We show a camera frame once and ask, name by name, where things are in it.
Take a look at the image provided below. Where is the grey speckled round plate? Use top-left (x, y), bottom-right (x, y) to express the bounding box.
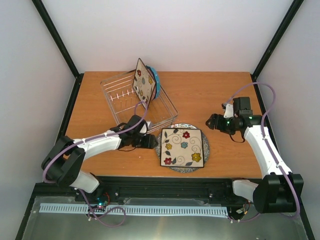
top-left (155, 123), bottom-right (210, 174)

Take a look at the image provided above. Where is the chrome wire dish rack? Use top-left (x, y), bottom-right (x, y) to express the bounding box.
top-left (100, 70), bottom-right (178, 133)

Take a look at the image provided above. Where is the blue polka dot plate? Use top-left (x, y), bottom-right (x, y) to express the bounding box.
top-left (146, 65), bottom-right (161, 99)

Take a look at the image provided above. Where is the white square floral plate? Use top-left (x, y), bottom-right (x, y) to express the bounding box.
top-left (132, 58), bottom-right (153, 109)

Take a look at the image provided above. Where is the pink polka dot plate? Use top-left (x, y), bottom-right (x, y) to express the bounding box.
top-left (148, 69), bottom-right (157, 100)

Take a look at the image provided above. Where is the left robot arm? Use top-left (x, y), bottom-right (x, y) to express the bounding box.
top-left (41, 115), bottom-right (158, 202)

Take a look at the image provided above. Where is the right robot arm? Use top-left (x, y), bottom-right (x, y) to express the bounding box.
top-left (205, 113), bottom-right (304, 215)

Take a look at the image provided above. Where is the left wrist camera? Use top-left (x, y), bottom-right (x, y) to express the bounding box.
top-left (139, 121), bottom-right (152, 134)

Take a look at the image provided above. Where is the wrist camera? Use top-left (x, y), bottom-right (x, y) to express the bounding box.
top-left (139, 121), bottom-right (152, 134)
top-left (222, 96), bottom-right (253, 119)

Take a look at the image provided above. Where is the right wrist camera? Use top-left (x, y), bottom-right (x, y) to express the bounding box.
top-left (222, 96), bottom-right (253, 119)

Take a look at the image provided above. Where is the black aluminium frame rail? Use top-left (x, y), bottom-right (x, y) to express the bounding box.
top-left (34, 175), bottom-right (300, 204)

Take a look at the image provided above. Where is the light blue cable duct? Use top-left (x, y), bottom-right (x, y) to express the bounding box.
top-left (38, 203), bottom-right (228, 218)

